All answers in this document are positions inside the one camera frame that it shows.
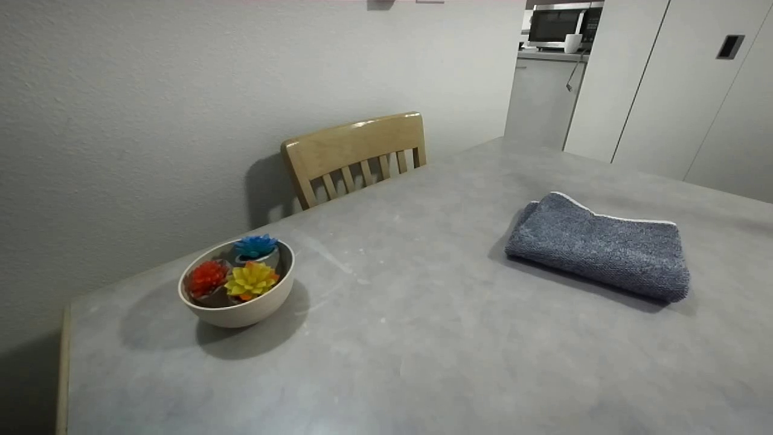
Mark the microwave oven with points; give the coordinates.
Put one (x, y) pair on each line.
(548, 24)

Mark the cream ceramic bowl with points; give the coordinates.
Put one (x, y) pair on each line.
(231, 312)

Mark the red toy flower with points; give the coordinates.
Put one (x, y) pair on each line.
(206, 278)

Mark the yellow toy flower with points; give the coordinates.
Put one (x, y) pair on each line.
(250, 282)

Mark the gray towel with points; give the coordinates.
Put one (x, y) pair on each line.
(636, 257)

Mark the light wooden chair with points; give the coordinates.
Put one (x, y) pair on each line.
(349, 157)

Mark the blue toy flower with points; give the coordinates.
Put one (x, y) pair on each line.
(255, 247)

